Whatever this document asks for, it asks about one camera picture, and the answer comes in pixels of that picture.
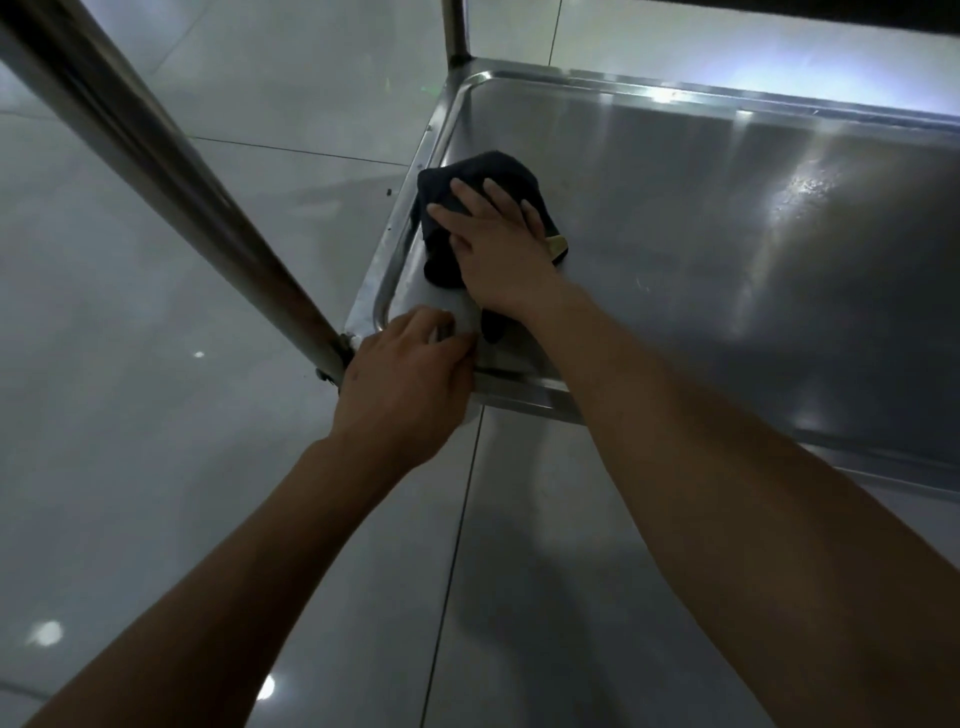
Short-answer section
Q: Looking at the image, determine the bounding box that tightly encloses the person's right hand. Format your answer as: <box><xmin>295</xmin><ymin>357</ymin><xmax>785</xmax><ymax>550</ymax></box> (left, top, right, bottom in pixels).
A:
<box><xmin>425</xmin><ymin>177</ymin><xmax>565</xmax><ymax>324</ymax></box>

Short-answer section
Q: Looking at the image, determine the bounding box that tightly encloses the person's left hand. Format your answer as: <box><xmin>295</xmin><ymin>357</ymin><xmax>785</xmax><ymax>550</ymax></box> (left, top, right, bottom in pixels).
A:
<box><xmin>329</xmin><ymin>305</ymin><xmax>478</xmax><ymax>481</ymax></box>

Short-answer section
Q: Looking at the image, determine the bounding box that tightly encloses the grey and yellow cleaning cloth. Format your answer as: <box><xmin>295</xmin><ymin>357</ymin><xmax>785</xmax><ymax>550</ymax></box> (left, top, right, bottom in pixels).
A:
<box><xmin>410</xmin><ymin>149</ymin><xmax>573</xmax><ymax>344</ymax></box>

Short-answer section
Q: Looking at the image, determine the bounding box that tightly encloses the person's right forearm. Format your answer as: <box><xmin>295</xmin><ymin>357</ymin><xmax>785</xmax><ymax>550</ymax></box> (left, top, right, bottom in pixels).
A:
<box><xmin>524</xmin><ymin>284</ymin><xmax>960</xmax><ymax>728</ymax></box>

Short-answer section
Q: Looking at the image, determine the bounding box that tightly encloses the person's left forearm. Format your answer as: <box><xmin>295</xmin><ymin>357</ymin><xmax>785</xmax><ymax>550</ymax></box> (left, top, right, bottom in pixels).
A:
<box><xmin>26</xmin><ymin>438</ymin><xmax>406</xmax><ymax>728</ymax></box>

